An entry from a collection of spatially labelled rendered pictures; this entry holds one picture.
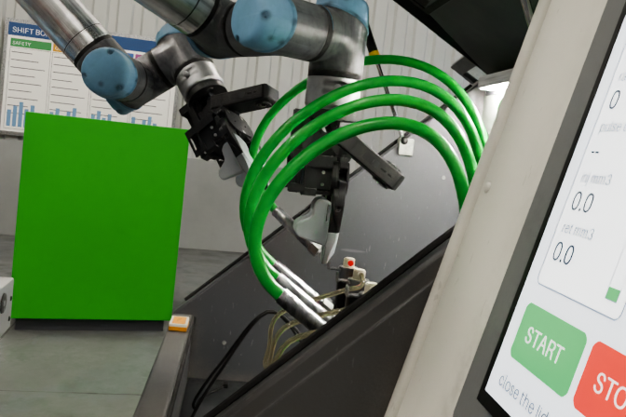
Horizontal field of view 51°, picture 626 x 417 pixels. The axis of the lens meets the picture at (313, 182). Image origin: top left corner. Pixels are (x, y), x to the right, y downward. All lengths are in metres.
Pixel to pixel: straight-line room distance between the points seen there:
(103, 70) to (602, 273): 0.83
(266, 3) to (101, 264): 3.52
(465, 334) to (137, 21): 7.13
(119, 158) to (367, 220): 3.03
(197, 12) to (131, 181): 3.30
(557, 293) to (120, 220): 3.88
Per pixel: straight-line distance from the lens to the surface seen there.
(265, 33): 0.81
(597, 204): 0.39
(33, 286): 4.26
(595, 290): 0.36
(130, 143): 4.15
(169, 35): 1.20
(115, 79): 1.04
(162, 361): 1.01
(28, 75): 7.50
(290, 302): 0.67
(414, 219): 1.26
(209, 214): 7.41
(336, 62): 0.88
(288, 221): 1.02
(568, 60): 0.50
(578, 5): 0.53
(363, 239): 1.25
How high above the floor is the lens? 1.28
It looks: 3 degrees down
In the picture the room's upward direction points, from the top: 6 degrees clockwise
